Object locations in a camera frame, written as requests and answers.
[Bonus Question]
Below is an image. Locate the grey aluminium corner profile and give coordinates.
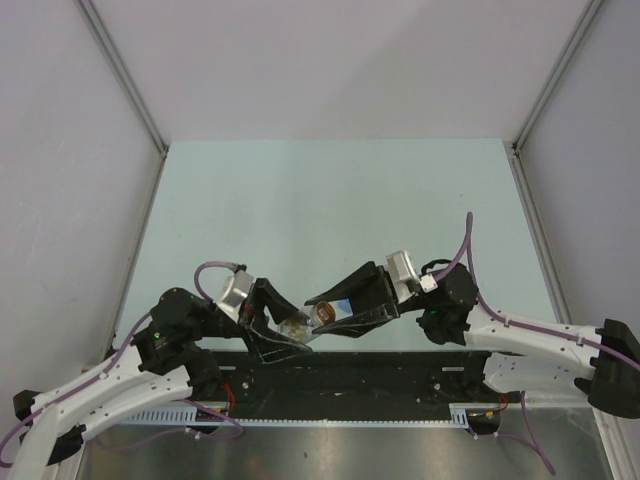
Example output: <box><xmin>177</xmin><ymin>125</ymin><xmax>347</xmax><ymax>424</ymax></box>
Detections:
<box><xmin>510</xmin><ymin>0</ymin><xmax>608</xmax><ymax>154</ymax></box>

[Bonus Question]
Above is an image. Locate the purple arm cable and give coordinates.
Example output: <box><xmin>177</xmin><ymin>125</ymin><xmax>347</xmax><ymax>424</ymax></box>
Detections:
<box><xmin>429</xmin><ymin>211</ymin><xmax>640</xmax><ymax>476</ymax></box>
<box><xmin>0</xmin><ymin>260</ymin><xmax>246</xmax><ymax>466</ymax></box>

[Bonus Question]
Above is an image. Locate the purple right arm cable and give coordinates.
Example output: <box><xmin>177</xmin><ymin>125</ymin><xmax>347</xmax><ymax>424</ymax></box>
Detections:
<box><xmin>429</xmin><ymin>211</ymin><xmax>640</xmax><ymax>476</ymax></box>

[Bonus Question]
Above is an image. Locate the blue plastic pill organizer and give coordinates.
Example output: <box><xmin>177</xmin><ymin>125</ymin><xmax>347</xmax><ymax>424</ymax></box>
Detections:
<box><xmin>333</xmin><ymin>299</ymin><xmax>352</xmax><ymax>314</ymax></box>

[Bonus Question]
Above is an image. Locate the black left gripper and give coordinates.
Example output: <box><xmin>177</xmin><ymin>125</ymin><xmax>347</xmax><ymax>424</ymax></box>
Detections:
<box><xmin>188</xmin><ymin>276</ymin><xmax>318</xmax><ymax>360</ymax></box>

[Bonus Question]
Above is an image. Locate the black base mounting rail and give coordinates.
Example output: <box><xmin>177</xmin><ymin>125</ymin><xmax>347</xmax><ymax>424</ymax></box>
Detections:
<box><xmin>193</xmin><ymin>352</ymin><xmax>520</xmax><ymax>420</ymax></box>

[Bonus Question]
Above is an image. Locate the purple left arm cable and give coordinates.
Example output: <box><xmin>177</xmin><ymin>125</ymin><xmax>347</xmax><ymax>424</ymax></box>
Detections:
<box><xmin>0</xmin><ymin>260</ymin><xmax>246</xmax><ymax>466</ymax></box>

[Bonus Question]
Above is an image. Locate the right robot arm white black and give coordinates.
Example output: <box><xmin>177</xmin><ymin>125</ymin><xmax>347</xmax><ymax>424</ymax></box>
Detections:
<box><xmin>307</xmin><ymin>251</ymin><xmax>639</xmax><ymax>419</ymax></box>

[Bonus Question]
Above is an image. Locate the clear glass pill bottle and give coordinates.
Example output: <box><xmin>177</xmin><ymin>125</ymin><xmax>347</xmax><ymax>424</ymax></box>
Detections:
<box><xmin>277</xmin><ymin>301</ymin><xmax>336</xmax><ymax>344</ymax></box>

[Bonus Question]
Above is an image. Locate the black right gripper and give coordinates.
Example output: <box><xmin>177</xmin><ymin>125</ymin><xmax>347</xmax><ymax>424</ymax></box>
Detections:
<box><xmin>305</xmin><ymin>262</ymin><xmax>429</xmax><ymax>339</ymax></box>

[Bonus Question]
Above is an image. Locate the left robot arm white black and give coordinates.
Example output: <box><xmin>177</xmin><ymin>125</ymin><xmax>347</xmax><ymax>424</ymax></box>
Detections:
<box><xmin>9</xmin><ymin>272</ymin><xmax>311</xmax><ymax>478</ymax></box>

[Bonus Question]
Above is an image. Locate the white slotted cable duct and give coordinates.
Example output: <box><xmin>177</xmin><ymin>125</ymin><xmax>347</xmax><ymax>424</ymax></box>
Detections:
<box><xmin>119</xmin><ymin>404</ymin><xmax>501</xmax><ymax>429</ymax></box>

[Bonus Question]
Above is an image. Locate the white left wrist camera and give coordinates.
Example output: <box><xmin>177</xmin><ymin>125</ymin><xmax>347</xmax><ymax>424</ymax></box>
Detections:
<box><xmin>216</xmin><ymin>270</ymin><xmax>254</xmax><ymax>323</ymax></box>

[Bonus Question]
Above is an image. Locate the left aluminium frame profile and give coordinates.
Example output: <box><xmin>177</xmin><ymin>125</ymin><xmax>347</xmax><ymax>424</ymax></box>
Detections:
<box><xmin>74</xmin><ymin>0</ymin><xmax>168</xmax><ymax>158</ymax></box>

